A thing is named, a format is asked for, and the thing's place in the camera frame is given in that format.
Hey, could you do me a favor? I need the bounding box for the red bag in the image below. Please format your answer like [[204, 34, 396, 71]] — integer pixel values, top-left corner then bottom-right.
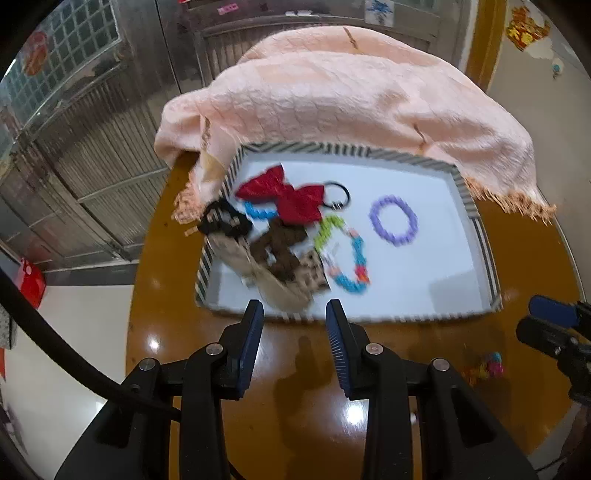
[[14, 258, 47, 308]]

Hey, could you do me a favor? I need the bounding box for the blue white door sticker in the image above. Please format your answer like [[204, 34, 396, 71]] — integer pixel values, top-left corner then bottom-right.
[[365, 0, 393, 24]]

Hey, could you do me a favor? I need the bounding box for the yellow wooden door frame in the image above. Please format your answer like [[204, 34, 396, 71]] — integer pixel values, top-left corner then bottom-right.
[[464, 0, 509, 93]]

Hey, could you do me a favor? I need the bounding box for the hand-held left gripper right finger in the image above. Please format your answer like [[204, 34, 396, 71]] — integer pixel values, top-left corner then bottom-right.
[[325, 299, 539, 480]]

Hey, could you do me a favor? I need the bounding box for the thick black cable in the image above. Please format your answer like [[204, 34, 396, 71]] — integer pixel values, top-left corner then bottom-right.
[[0, 268, 183, 423]]

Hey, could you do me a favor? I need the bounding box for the green blue mixed bead bracelet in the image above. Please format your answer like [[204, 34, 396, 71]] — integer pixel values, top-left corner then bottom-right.
[[314, 215, 371, 294]]

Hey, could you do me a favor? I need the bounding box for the leopard print scrunchie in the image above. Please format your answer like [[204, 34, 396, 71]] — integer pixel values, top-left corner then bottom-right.
[[295, 251, 331, 296]]

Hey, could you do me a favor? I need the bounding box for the thin black cable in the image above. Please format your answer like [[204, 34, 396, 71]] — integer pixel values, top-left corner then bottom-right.
[[536, 452, 571, 472]]

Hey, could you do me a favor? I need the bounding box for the beige leopard hair bow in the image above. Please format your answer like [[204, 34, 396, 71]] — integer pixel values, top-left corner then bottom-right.
[[210, 233, 315, 312]]

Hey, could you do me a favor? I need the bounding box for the metal folding gate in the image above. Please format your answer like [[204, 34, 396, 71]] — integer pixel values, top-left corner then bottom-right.
[[0, 0, 208, 265]]

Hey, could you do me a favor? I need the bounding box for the red glitter hair bow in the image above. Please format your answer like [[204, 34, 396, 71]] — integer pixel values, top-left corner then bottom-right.
[[235, 165, 324, 226]]

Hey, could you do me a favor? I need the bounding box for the brown scrunchie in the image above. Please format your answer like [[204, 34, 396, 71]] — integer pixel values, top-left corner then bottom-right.
[[249, 219, 308, 282]]

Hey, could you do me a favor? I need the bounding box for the pink fringed scarf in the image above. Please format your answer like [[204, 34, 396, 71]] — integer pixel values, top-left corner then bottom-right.
[[154, 25, 558, 227]]

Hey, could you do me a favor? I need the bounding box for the purple bead bracelet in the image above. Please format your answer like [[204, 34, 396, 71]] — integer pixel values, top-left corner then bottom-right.
[[369, 195, 419, 247]]

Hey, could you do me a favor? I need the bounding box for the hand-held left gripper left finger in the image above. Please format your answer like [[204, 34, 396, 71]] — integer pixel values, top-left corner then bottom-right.
[[54, 299, 265, 480]]

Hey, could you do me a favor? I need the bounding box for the black white striped tray box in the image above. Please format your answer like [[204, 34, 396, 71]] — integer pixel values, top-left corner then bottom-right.
[[195, 141, 503, 326]]

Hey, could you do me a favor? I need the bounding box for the orange red wall sticker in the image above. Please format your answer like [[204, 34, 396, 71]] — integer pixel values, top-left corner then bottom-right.
[[505, 6, 552, 51]]

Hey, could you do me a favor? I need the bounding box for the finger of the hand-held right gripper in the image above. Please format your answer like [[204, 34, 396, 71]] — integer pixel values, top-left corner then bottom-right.
[[516, 318, 591, 405], [529, 295, 591, 329]]

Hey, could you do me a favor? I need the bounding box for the black scrunchie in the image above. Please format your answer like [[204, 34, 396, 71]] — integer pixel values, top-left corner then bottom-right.
[[198, 199, 254, 238]]

